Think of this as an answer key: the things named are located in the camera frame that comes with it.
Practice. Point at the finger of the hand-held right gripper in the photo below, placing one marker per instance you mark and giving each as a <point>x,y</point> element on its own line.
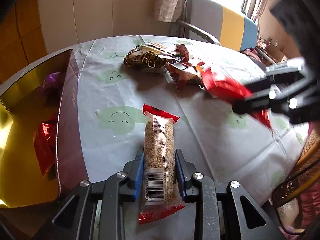
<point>287,72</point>
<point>260,100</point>

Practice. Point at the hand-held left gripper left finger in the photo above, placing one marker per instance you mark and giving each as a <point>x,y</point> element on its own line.
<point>139,177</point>

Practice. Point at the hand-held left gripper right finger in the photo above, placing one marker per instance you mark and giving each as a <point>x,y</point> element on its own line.
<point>181,177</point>

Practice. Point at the plain red snack packet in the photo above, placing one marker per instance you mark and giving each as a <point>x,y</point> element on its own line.
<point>220,85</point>

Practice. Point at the granola bar red-ended wrapper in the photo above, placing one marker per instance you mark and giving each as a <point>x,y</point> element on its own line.
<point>160,140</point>

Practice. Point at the brown gold snack packet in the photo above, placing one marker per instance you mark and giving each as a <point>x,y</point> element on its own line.
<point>145,58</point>

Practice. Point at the gold tin box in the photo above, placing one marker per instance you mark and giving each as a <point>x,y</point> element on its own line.
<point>15,130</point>

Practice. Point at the cardboard box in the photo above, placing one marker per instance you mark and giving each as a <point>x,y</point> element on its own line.
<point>276,53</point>

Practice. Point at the printed white tablecloth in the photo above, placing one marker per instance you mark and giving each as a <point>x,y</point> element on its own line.
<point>112,142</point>

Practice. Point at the red white snack packet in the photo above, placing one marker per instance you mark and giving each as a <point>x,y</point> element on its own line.
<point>180,76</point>

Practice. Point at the dark red snack packet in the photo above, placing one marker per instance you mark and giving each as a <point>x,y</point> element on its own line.
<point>182,51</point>

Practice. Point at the grey metal armrest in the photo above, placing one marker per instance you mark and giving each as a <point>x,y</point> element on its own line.
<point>197,31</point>

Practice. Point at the grey yellow blue sofa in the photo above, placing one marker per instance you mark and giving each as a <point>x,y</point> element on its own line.
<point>212,17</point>

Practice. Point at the black mesh chair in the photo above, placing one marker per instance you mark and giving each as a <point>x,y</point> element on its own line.
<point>295,187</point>

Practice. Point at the shiny red snack packet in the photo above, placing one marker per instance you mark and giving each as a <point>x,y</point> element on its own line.
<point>45,145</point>

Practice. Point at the purple snack packet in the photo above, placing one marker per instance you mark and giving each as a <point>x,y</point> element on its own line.
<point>51,78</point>

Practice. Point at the beige curtain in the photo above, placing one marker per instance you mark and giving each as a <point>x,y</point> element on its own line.
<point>167,0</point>

